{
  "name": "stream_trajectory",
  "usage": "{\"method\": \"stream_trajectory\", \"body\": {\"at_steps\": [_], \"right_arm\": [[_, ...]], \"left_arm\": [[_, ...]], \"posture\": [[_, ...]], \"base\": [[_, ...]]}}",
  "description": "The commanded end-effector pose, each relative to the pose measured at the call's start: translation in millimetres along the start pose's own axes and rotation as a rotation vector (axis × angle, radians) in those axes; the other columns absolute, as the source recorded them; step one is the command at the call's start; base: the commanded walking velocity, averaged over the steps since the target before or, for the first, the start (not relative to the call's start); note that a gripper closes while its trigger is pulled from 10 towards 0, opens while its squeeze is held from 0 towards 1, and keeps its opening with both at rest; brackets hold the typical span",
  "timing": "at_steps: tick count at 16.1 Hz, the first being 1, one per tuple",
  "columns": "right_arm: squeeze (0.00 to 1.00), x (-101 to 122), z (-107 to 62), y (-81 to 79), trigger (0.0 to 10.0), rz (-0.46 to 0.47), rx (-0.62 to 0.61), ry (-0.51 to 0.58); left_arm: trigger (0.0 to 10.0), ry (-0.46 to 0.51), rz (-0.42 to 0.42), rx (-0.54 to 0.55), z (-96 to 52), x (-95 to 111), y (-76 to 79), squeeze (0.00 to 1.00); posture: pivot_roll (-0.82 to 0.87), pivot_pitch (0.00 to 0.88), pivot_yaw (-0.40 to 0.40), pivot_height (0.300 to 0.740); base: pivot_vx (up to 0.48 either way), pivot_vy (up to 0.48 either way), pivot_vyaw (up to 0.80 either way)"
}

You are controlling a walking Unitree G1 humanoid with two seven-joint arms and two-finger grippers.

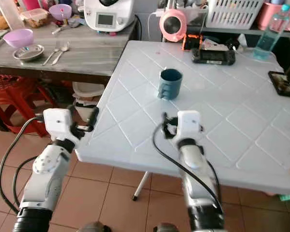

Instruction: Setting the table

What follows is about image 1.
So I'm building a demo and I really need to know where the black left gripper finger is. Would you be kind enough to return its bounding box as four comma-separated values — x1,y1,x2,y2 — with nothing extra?
88,105,100,131

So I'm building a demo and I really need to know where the white plastic stool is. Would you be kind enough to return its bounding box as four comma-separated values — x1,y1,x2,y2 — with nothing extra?
72,81,104,107

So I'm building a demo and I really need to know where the blue mug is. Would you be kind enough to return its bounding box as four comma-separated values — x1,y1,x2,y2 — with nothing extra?
158,68,183,101

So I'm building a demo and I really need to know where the white table leg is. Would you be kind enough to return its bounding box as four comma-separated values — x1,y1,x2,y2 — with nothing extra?
132,172,151,201

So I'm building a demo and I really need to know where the metal spoon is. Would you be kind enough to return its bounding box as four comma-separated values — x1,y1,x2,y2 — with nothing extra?
54,42,71,65

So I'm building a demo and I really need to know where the metal fork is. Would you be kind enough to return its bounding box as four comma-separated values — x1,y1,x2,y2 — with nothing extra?
43,48,60,66

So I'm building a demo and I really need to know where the black handheld controller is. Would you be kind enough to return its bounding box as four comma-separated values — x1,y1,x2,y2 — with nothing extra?
192,47,236,65

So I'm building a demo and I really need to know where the orange and black gadget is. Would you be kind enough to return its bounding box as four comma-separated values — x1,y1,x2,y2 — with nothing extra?
182,35,203,51

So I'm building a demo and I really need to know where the red plastic stool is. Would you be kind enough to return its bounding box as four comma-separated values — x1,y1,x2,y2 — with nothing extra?
0,74,42,131

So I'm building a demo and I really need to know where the white and black packet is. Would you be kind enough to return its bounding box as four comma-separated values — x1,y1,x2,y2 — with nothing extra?
202,38,240,51

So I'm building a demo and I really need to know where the metal plate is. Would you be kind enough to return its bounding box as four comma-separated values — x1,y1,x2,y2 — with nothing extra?
13,44,45,61

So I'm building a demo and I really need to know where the pink round appliance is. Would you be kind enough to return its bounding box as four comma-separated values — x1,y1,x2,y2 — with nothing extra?
159,9,188,43

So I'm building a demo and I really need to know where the robot left leg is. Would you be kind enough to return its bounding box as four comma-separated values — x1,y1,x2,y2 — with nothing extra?
82,221,109,232

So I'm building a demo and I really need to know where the white kitchen machine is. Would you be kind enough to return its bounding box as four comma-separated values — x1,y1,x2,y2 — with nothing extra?
84,0,135,33

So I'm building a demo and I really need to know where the large purple bowl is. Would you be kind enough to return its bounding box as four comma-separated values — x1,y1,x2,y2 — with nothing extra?
3,29,34,48

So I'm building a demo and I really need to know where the small purple bowl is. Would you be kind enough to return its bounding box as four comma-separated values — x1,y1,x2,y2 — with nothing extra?
49,4,73,21

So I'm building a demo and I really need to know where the clear food container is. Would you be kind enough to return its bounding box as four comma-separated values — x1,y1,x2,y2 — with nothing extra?
21,8,50,28

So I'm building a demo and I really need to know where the black smartphone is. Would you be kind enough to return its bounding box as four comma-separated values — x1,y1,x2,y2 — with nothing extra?
268,71,290,98

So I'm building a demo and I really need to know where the white plastic basket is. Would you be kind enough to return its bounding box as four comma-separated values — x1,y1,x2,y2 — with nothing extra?
205,0,264,29

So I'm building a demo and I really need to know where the clear plastic water bottle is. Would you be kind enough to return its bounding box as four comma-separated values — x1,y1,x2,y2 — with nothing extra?
253,4,290,61

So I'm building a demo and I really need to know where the pink plastic bucket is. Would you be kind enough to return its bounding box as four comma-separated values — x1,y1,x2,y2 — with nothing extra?
259,2,290,30

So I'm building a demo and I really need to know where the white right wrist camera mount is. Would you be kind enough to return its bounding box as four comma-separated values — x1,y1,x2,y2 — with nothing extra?
176,110,203,141

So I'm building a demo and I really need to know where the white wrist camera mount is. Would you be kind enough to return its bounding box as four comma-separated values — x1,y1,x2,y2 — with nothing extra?
176,110,203,141
43,108,78,142

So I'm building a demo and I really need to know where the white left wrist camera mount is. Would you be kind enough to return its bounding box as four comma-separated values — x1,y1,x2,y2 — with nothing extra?
43,108,78,142

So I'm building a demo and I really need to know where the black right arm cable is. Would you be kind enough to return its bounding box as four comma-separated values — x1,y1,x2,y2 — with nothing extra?
152,123,225,214

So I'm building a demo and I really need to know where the short black left arm cable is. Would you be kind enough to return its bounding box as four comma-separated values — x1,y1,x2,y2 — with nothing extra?
13,156,37,209

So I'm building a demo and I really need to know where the long black left arm cable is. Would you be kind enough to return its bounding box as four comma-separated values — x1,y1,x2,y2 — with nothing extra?
0,115,44,214

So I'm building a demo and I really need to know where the white charger cable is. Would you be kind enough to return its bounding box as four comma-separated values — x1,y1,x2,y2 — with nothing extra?
146,11,161,42

